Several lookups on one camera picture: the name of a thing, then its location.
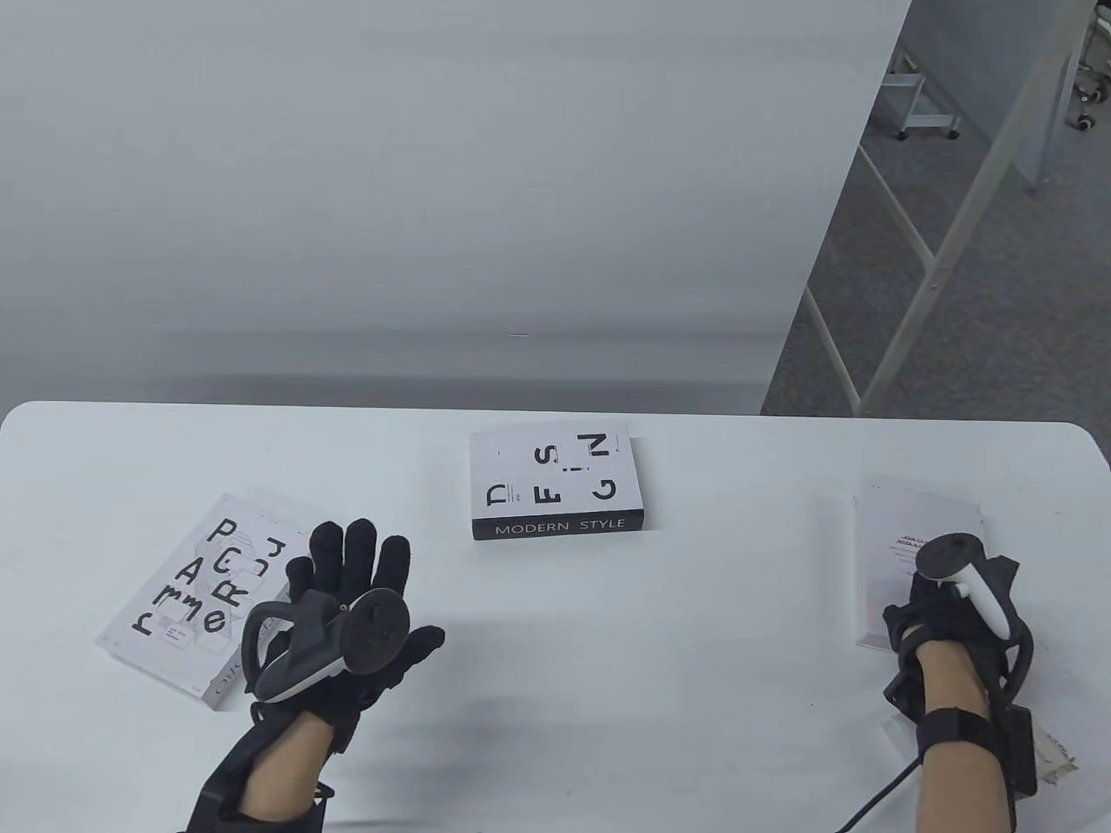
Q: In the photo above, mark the person's right hand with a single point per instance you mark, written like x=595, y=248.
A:
x=937, y=616

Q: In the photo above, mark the person's left forearm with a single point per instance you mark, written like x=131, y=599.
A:
x=282, y=768

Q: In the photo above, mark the white book black letters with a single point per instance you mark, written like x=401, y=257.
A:
x=174, y=590

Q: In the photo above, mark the office chair wheeled base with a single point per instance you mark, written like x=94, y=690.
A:
x=1085, y=121

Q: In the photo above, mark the white backdrop board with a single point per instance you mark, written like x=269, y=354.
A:
x=434, y=173

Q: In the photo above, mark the white book pink-striped spine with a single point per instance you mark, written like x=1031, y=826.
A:
x=903, y=521

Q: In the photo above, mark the person's right forearm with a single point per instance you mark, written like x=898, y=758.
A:
x=955, y=685

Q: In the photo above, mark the grey partition panel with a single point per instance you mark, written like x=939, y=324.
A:
x=955, y=52

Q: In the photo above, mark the white book with floral label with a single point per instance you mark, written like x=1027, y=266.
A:
x=1076, y=694

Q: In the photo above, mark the white metal frame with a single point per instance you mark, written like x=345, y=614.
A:
x=936, y=265

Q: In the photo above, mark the white wheeled cart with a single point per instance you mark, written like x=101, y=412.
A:
x=929, y=128

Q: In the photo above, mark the white book black spine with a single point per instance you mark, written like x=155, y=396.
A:
x=555, y=477

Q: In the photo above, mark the person's left hand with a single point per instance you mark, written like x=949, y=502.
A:
x=360, y=564

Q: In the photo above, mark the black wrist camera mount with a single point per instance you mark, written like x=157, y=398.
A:
x=217, y=790
x=955, y=729

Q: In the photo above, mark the black and white controller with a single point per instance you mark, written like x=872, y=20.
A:
x=950, y=555
x=373, y=633

